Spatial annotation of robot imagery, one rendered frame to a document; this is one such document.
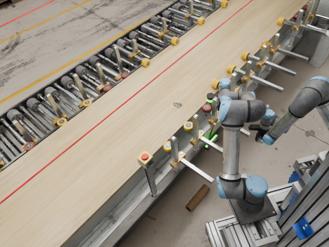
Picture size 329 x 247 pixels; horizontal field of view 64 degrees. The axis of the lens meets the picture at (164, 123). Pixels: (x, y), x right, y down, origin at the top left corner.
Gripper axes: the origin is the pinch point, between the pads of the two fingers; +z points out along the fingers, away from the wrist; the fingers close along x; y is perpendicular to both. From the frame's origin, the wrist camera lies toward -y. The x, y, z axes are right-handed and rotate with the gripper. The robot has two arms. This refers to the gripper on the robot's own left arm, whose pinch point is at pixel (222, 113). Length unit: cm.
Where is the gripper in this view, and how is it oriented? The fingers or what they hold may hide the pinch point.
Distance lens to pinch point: 207.3
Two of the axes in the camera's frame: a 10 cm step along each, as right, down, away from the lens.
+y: -3.6, 7.4, -5.6
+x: 9.3, 2.3, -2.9
